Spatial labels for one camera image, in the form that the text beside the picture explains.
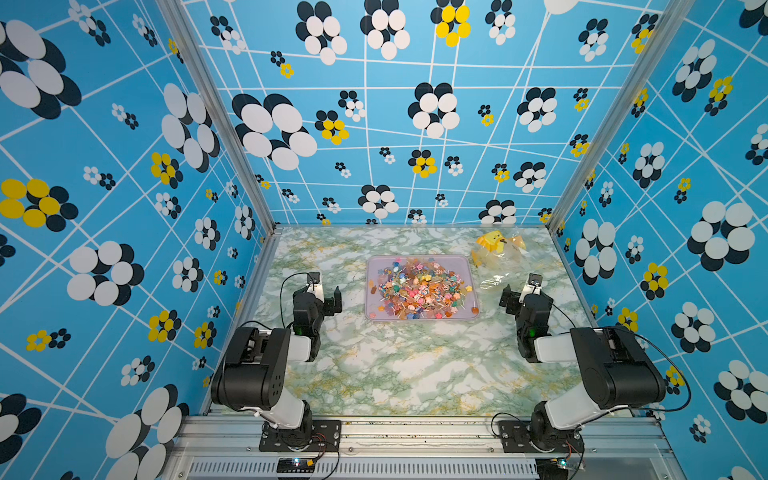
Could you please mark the right controller board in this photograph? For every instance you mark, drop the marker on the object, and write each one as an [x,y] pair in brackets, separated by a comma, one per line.
[553,469]

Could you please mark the left controller board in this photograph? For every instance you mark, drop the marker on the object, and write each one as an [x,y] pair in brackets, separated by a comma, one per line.
[296,466]

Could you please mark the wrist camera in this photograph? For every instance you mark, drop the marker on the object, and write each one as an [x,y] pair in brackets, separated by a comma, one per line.
[314,285]
[531,283]

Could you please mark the pile of candies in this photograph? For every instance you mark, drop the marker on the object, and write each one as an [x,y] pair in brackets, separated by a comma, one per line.
[420,291]

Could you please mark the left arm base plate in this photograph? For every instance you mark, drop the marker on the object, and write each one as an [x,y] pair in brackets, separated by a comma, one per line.
[320,436]

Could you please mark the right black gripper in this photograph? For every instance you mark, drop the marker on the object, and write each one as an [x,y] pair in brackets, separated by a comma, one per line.
[512,298]

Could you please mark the lilac plastic tray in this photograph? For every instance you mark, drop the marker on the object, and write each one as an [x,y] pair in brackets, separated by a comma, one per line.
[420,288]

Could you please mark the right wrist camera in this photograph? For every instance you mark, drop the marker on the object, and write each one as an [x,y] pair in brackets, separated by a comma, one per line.
[531,283]

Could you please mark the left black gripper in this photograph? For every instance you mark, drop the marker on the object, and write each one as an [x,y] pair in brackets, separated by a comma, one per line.
[336,307]

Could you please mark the yellow duck ziploc bag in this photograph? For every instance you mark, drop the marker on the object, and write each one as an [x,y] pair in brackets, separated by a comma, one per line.
[497,263]

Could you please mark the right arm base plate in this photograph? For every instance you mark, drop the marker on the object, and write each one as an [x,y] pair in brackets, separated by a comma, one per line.
[522,437]

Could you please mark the aluminium front rail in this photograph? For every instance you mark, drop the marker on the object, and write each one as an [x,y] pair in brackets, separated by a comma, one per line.
[226,447]

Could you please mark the clear ziploc bag of lollipops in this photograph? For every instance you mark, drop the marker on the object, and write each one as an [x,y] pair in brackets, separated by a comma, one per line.
[517,242]

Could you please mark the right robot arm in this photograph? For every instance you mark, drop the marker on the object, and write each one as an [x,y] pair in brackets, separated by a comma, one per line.
[615,372]

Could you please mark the controller board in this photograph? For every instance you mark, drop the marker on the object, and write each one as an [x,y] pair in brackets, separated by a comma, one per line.
[296,466]
[553,469]

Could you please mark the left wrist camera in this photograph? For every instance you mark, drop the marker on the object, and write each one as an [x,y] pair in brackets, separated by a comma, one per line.
[314,285]

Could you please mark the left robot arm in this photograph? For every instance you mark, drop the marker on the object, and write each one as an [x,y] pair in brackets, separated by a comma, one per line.
[252,375]

